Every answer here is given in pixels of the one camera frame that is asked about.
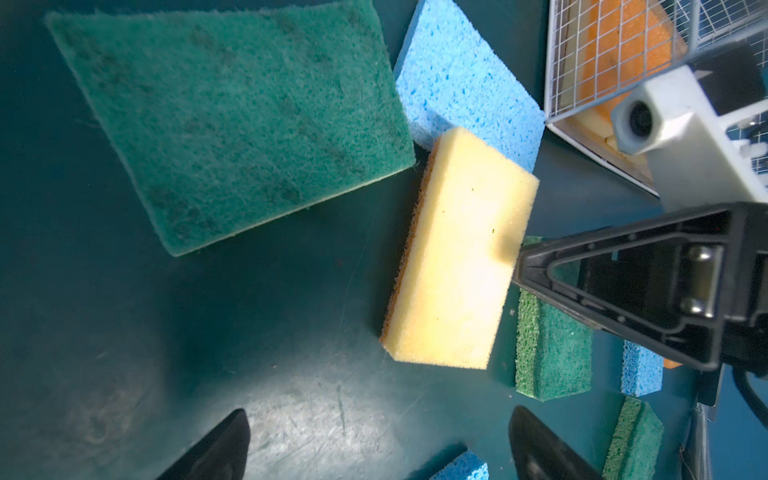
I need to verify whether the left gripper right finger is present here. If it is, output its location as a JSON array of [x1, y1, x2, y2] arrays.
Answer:
[[508, 405, 602, 480]]

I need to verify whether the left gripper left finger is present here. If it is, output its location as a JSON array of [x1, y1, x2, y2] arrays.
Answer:
[[158, 408, 250, 480]]

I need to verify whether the green sponge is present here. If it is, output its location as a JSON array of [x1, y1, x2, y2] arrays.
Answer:
[[45, 1, 415, 256], [514, 235, 595, 403], [602, 397, 664, 480]]

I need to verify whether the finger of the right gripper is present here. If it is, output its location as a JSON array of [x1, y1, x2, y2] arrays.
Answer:
[[513, 202, 767, 372]]

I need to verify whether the white wire wooden shelf rack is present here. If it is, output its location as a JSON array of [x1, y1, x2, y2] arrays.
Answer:
[[544, 1, 767, 193]]

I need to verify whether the blue sponge front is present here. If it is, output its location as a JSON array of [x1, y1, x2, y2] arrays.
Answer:
[[430, 450, 490, 480]]

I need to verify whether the blue sponge right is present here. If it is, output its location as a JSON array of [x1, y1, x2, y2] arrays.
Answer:
[[621, 341, 664, 397]]

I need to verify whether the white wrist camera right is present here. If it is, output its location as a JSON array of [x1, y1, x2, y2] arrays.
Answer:
[[611, 41, 767, 213]]

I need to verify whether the blue sponge near shelf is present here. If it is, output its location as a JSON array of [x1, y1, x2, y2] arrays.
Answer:
[[394, 1, 546, 172]]

